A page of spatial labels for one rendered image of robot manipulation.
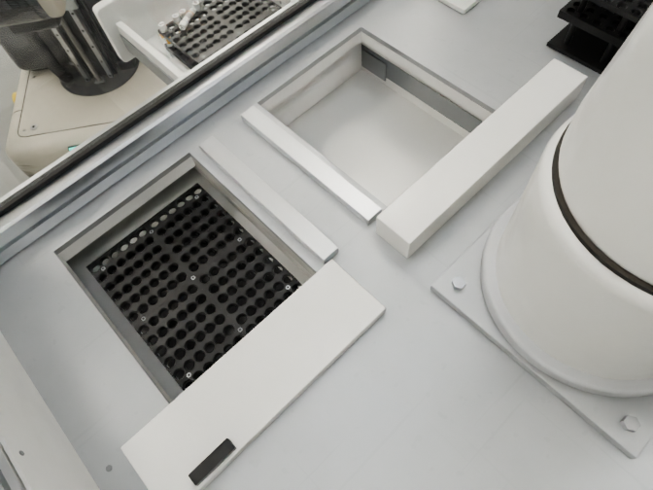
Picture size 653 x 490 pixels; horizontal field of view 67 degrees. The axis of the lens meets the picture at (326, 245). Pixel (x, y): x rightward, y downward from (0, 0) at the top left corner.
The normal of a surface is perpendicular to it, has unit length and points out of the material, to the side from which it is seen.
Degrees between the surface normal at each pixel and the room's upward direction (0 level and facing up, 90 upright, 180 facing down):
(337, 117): 0
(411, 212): 0
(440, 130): 0
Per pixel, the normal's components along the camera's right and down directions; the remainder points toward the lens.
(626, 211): -0.83, 0.42
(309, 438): -0.07, -0.47
